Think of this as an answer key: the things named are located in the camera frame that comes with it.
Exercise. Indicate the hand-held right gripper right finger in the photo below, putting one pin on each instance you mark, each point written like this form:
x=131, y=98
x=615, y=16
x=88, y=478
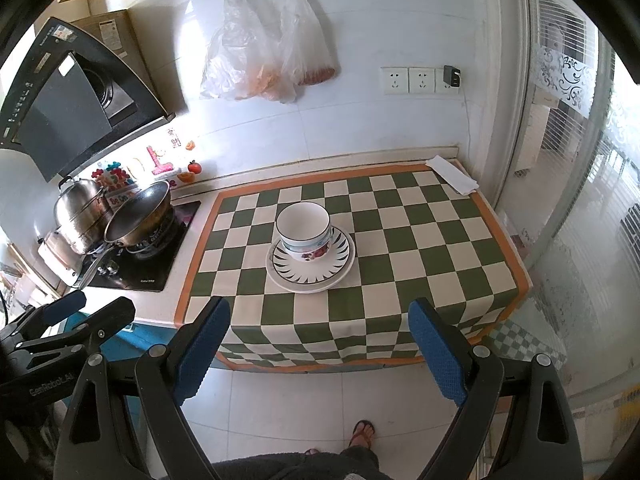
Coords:
x=440, y=355

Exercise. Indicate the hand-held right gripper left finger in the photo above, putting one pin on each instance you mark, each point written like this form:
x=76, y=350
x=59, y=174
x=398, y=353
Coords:
x=200, y=350

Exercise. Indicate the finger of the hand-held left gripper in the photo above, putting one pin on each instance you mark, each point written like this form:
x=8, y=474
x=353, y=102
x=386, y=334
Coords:
x=65, y=305
x=107, y=317

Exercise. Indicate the plain white plate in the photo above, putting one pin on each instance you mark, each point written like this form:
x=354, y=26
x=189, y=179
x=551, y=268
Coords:
x=310, y=286

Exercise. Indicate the blue leaf pattern plate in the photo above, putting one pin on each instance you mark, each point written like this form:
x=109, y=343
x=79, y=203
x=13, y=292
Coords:
x=340, y=255

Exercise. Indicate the plain white bowl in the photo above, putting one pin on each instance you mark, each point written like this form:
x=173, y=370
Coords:
x=302, y=222

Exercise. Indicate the blue cabinet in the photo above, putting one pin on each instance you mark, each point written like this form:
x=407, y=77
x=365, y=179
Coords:
x=125, y=340

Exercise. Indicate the black gas stove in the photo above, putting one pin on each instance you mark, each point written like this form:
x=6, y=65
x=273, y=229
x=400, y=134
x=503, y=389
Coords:
x=150, y=270

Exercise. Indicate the steel steamer pot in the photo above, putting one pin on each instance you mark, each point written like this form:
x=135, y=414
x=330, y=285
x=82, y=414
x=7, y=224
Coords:
x=75, y=215

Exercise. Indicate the green white checkered tablecloth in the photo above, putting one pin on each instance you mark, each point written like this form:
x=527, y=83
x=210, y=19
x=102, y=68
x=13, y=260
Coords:
x=400, y=270

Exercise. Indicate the person's foot in flip-flop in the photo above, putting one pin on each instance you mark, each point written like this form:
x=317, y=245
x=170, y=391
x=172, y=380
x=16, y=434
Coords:
x=362, y=432

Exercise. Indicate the steel wok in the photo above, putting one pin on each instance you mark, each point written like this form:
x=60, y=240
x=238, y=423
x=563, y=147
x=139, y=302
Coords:
x=140, y=210

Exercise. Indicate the person's dark trousers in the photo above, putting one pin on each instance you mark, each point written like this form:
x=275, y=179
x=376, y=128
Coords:
x=280, y=467

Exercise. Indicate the red persimmon ornament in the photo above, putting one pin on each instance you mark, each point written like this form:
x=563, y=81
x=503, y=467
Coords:
x=195, y=166

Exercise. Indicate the white folded cloth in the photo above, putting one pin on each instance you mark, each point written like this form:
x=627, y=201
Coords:
x=452, y=174

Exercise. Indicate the black range hood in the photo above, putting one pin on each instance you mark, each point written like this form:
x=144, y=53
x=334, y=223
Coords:
x=50, y=100

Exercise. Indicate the patterned glass sliding door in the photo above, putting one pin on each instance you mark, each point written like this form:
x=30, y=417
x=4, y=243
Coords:
x=575, y=160

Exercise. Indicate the black charger plug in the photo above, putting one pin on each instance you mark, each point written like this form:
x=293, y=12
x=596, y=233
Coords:
x=452, y=76

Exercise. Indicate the clear plastic bag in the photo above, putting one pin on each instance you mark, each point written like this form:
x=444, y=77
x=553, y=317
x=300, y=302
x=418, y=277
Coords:
x=305, y=35
x=240, y=50

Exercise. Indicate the colourful wall decoration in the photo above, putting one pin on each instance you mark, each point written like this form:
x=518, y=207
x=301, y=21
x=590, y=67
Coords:
x=116, y=180

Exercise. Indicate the pink wall sticker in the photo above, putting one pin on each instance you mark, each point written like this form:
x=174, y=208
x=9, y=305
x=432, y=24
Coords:
x=160, y=162

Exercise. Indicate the white wall outlet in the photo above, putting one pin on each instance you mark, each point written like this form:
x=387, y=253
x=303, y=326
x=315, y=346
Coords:
x=439, y=85
x=421, y=80
x=395, y=81

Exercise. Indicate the steel hood duct cover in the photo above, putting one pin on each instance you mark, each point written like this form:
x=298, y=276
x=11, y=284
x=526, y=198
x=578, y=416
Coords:
x=115, y=35

